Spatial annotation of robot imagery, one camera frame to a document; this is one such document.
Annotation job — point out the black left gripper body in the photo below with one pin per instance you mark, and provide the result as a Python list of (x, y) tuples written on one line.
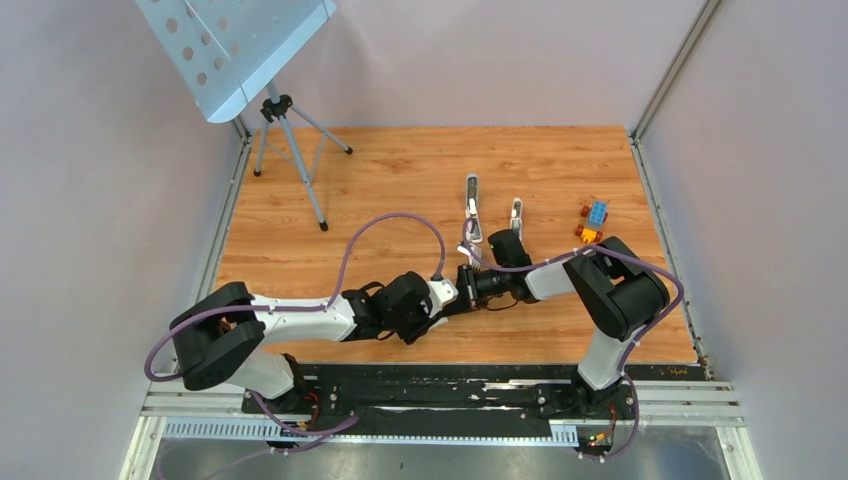
[(411, 329)]

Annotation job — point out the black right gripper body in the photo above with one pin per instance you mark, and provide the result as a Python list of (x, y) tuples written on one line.
[(470, 284)]

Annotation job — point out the light blue white stapler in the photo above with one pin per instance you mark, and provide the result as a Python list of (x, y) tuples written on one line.
[(471, 209)]

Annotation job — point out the white stapler tray piece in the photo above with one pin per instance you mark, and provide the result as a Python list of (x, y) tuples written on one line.
[(516, 220)]

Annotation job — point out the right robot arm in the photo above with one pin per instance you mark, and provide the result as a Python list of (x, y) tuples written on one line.
[(622, 294)]

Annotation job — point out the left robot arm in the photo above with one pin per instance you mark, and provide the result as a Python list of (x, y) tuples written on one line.
[(219, 340)]

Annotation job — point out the colourful toy block car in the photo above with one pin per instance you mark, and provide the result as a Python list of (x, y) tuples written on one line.
[(593, 216)]

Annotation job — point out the light blue music stand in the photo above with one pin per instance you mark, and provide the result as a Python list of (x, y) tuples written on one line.
[(229, 52)]

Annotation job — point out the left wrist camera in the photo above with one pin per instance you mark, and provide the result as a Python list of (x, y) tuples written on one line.
[(441, 293)]

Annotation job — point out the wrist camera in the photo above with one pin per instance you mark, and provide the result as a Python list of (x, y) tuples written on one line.
[(441, 293), (472, 253)]

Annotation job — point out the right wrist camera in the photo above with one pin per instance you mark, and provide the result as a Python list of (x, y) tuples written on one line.
[(472, 253)]

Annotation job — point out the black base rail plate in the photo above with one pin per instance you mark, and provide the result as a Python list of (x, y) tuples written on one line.
[(468, 402)]

